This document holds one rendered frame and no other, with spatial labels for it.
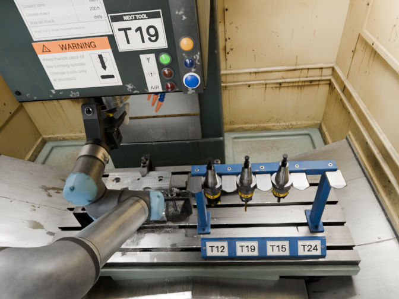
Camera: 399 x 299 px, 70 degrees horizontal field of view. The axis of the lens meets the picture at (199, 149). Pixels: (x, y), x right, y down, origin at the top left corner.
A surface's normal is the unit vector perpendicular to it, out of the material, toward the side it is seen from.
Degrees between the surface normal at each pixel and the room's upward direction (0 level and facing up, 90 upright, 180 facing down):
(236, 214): 0
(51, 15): 90
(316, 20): 90
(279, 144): 0
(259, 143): 0
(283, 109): 90
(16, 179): 24
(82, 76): 90
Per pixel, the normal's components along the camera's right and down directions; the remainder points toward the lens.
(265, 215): -0.10, -0.73
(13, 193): 0.32, -0.68
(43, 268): 0.54, -0.67
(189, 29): -0.04, 0.68
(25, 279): 0.51, -0.50
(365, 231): -0.49, -0.65
